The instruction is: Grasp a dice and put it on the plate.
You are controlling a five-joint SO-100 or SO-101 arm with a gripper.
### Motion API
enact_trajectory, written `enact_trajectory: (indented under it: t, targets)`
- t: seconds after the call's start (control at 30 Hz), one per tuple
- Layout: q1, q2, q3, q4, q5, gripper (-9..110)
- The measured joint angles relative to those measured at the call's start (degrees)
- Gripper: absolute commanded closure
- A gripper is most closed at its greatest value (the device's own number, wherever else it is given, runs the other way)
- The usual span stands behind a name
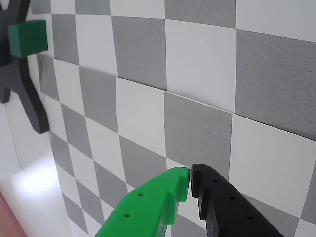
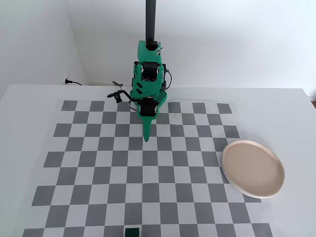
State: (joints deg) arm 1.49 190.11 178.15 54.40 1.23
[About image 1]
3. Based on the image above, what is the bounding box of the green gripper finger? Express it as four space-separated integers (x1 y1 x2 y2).
94 167 191 237

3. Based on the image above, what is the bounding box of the black cross-shaped stand base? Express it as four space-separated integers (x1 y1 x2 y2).
0 0 50 134

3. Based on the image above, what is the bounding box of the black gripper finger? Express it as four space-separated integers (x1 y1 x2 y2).
189 163 285 237

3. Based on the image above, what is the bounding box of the grey white checkerboard mat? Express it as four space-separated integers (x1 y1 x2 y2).
29 0 316 237

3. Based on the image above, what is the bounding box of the green dice cube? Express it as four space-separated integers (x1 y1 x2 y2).
7 19 49 59

